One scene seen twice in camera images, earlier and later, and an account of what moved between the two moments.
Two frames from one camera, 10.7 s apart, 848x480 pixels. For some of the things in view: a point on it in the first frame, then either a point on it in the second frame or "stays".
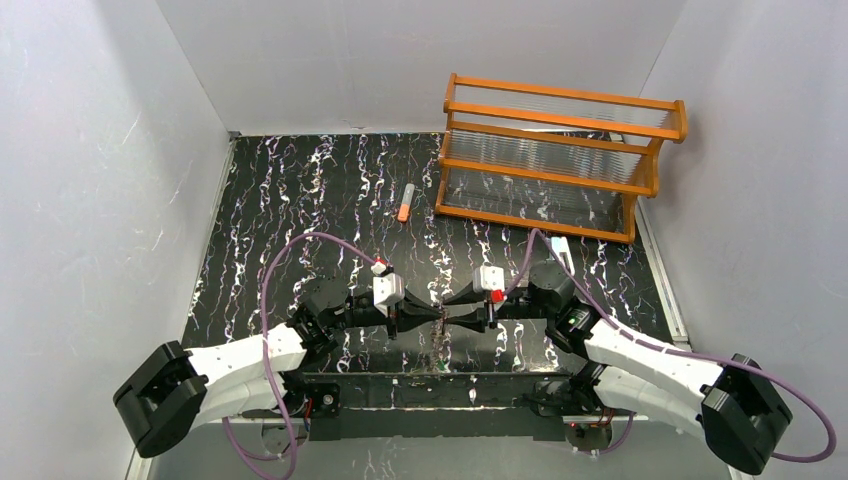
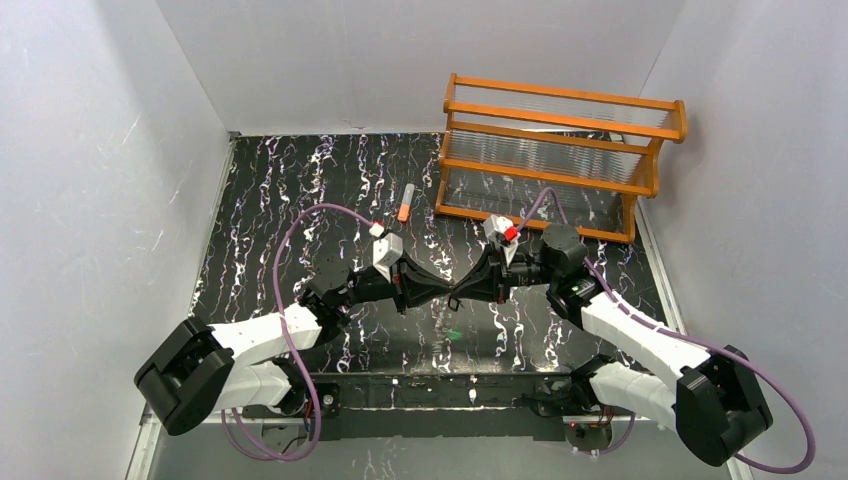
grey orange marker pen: (406, 202) stays
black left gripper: (395, 315) -> (399, 285)
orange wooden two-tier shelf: (557, 160) stays
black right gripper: (490, 314) -> (497, 275)
